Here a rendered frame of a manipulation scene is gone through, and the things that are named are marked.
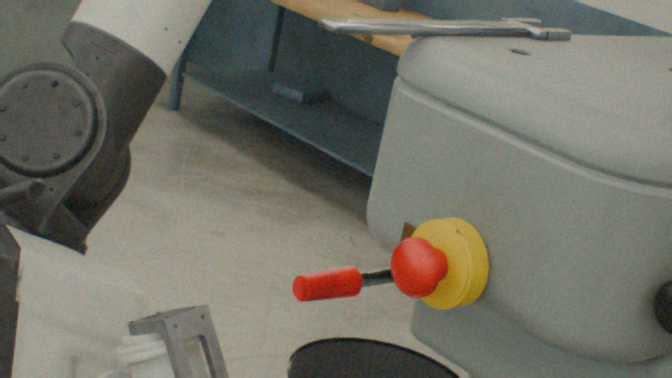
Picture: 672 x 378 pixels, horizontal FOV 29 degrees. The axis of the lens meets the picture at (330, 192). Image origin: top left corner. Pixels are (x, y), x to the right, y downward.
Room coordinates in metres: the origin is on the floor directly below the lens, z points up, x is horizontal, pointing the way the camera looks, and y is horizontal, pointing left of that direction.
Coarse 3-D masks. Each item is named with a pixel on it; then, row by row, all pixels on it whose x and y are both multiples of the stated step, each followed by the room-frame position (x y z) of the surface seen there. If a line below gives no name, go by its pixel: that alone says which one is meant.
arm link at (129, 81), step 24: (72, 24) 1.01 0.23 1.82; (72, 48) 0.98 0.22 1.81; (96, 48) 0.98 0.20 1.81; (120, 48) 0.98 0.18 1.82; (96, 72) 0.97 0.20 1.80; (120, 72) 0.98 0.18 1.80; (144, 72) 0.99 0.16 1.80; (120, 96) 0.97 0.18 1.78; (144, 96) 0.99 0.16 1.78; (120, 120) 0.97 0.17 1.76; (120, 144) 0.98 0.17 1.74; (96, 168) 0.93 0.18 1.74; (120, 168) 1.00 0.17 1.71; (96, 192) 0.97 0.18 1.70
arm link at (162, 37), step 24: (96, 0) 1.01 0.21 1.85; (120, 0) 1.00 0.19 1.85; (144, 0) 1.00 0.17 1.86; (168, 0) 1.01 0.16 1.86; (192, 0) 1.03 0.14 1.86; (96, 24) 0.99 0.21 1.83; (120, 24) 0.99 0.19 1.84; (144, 24) 1.00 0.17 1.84; (168, 24) 1.01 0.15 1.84; (192, 24) 1.03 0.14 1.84; (144, 48) 0.99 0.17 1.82; (168, 48) 1.01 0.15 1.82; (168, 72) 1.02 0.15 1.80
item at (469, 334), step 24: (432, 312) 0.95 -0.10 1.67; (456, 312) 0.94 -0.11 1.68; (480, 312) 0.92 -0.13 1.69; (432, 336) 0.95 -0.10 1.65; (456, 336) 0.93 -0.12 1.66; (480, 336) 0.92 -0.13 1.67; (504, 336) 0.90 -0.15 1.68; (528, 336) 0.88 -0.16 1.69; (456, 360) 0.93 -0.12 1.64; (480, 360) 0.91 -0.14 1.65; (504, 360) 0.90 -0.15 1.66; (528, 360) 0.88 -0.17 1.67; (552, 360) 0.87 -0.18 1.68; (576, 360) 0.85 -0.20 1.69; (648, 360) 0.81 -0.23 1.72
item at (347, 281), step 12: (300, 276) 0.87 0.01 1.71; (312, 276) 0.87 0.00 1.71; (324, 276) 0.87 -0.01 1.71; (336, 276) 0.88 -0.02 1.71; (348, 276) 0.88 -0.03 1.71; (360, 276) 0.89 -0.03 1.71; (372, 276) 0.91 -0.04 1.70; (384, 276) 0.91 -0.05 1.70; (300, 288) 0.86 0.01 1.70; (312, 288) 0.86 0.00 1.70; (324, 288) 0.87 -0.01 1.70; (336, 288) 0.87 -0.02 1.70; (348, 288) 0.88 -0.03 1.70; (360, 288) 0.89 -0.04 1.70; (300, 300) 0.86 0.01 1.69; (312, 300) 0.86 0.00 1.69
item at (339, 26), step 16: (336, 32) 0.85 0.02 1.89; (352, 32) 0.86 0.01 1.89; (368, 32) 0.87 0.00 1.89; (384, 32) 0.88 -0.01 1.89; (400, 32) 0.89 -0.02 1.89; (416, 32) 0.90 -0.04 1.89; (432, 32) 0.91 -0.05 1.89; (448, 32) 0.92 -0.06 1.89; (464, 32) 0.94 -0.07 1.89; (480, 32) 0.95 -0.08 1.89; (496, 32) 0.96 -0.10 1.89; (512, 32) 0.98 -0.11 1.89; (528, 32) 0.99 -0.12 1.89; (544, 32) 0.99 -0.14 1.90; (560, 32) 1.00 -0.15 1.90
